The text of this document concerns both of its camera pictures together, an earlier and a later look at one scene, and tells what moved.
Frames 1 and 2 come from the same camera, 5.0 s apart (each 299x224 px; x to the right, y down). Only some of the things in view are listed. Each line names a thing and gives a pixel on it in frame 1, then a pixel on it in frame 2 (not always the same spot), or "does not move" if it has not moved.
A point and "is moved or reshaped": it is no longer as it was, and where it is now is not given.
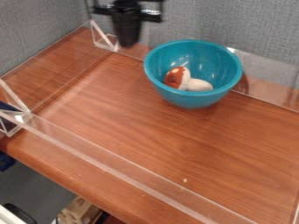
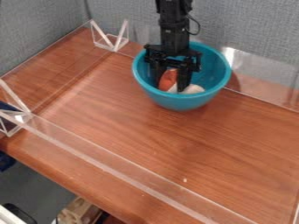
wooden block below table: [80, 212] does not move
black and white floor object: [13, 215] does not move
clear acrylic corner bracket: [105, 41] does not move
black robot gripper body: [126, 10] to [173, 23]
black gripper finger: [126, 28] to [182, 77]
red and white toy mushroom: [177, 78] is moved or reshaped
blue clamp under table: [6, 160] does not move
